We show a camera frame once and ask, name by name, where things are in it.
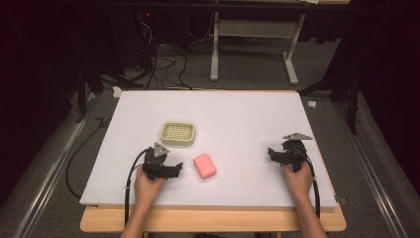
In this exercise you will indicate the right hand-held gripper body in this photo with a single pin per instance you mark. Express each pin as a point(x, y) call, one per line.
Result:
point(294, 152)

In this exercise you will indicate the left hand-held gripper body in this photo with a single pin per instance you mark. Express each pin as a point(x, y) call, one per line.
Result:
point(155, 167)

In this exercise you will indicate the person's left hand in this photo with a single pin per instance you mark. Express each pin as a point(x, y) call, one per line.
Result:
point(147, 190)

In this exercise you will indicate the person's right hand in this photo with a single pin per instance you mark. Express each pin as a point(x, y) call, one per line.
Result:
point(298, 183)

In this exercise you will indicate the cream slotted soap dish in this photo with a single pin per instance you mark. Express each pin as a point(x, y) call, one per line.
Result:
point(178, 134)

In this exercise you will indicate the crumpled white paper scrap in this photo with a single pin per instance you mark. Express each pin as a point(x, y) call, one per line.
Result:
point(312, 104)
point(117, 92)

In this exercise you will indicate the white foam table mat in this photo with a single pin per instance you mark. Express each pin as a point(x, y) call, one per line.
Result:
point(231, 119)

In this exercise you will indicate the wooden table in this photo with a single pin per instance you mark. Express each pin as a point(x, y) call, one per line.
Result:
point(214, 219)

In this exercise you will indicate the black metal stand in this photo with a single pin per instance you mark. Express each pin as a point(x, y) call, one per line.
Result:
point(351, 95)

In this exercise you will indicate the grey metal corner bracket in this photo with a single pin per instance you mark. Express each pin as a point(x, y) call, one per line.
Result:
point(340, 200)

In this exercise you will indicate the aluminium floor rail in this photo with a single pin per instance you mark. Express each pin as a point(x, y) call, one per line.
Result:
point(369, 165)
point(49, 175)

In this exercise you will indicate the white metal desk frame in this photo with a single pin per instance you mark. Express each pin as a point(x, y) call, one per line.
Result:
point(214, 49)

